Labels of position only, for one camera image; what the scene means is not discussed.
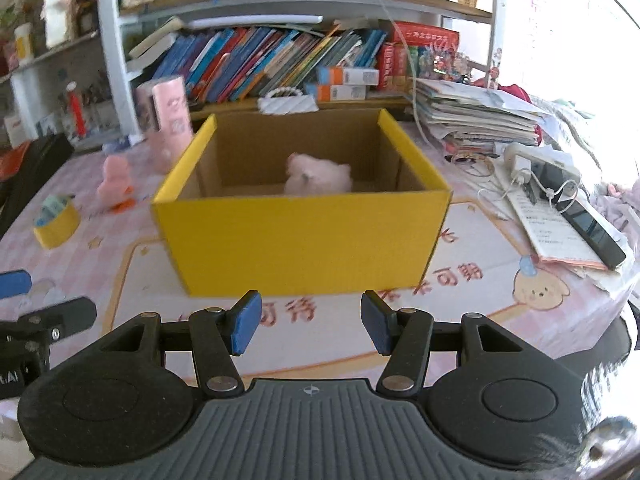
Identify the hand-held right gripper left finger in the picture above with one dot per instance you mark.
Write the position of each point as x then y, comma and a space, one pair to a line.
246, 325

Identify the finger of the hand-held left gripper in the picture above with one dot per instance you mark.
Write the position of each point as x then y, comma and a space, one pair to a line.
65, 315
15, 284

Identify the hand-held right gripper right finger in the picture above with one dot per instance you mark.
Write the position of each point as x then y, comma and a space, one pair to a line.
376, 325

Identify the yellow tape roll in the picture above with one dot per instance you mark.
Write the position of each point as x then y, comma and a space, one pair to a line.
57, 232

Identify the yellow cardboard box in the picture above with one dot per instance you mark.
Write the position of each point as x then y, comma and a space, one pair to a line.
300, 245

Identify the small pink plush toy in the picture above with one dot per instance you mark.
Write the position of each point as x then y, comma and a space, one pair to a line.
114, 185

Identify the large pink plush toy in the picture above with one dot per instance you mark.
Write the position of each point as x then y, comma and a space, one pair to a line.
320, 175

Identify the red patterned plastic bag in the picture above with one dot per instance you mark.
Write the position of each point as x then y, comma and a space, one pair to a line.
12, 162

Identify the white card stand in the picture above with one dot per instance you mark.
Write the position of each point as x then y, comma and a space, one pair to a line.
12, 132

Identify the red hanging ornament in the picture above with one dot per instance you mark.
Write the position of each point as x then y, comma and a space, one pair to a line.
76, 110

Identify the white printed paper sheet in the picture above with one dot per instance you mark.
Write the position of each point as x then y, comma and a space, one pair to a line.
550, 240

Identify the pink checkered tablecloth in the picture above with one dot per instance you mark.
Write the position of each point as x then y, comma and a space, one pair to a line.
575, 320

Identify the white charger plug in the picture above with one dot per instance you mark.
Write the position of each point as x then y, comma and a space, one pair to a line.
520, 175

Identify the white quilted handbag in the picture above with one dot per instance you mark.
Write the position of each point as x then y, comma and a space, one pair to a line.
287, 105

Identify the pink cylindrical dispenser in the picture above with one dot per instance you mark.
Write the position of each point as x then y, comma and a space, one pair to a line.
172, 110

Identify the black phone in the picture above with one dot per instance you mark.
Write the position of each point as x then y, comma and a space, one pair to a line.
592, 232

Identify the orange and white carton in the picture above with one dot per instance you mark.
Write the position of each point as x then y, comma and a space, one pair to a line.
350, 76
335, 93

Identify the white bottle yellow label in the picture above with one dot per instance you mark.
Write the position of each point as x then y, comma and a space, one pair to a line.
22, 47

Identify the stack of paper booklets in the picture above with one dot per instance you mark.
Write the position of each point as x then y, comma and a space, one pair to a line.
475, 110

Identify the white power strip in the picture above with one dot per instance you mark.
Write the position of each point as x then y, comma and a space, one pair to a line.
550, 160

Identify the white bookshelf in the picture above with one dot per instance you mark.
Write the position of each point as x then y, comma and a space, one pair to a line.
112, 60

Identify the lilac cloth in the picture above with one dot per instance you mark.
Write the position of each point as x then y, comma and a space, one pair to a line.
615, 210

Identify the long row of leaning books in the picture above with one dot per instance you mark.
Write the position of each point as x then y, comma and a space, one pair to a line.
260, 60

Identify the white small backpack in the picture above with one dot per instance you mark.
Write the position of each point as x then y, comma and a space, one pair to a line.
57, 15

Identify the red boxed book set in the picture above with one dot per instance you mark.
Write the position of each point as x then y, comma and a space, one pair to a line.
420, 37

